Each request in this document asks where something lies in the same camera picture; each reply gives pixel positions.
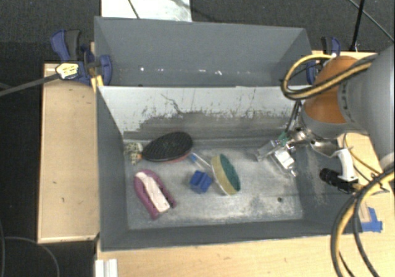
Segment black cylinder on white bracket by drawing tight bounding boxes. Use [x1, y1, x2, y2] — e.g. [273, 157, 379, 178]
[319, 148, 360, 195]

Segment white and pink block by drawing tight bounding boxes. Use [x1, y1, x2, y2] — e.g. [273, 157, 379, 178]
[137, 172, 172, 213]

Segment blue block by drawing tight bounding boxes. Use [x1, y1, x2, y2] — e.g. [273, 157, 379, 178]
[189, 170, 214, 195]

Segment grey metal bin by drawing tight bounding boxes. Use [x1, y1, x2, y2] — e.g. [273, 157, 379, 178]
[93, 15, 364, 252]

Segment black round paddle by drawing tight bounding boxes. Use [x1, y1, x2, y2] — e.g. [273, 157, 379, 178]
[141, 131, 194, 164]

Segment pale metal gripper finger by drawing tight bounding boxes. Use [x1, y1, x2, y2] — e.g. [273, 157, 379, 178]
[255, 140, 280, 162]
[273, 147, 298, 177]

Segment spotted white toy animal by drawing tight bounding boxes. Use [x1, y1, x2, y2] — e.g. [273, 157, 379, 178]
[124, 142, 144, 166]

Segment yellow and green round sponge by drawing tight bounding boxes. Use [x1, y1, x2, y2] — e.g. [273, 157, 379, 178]
[210, 154, 241, 197]

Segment clear plastic tube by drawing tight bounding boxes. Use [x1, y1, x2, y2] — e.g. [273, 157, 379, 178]
[188, 152, 214, 175]

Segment pale wood board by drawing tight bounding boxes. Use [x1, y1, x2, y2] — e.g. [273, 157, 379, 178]
[36, 62, 101, 244]

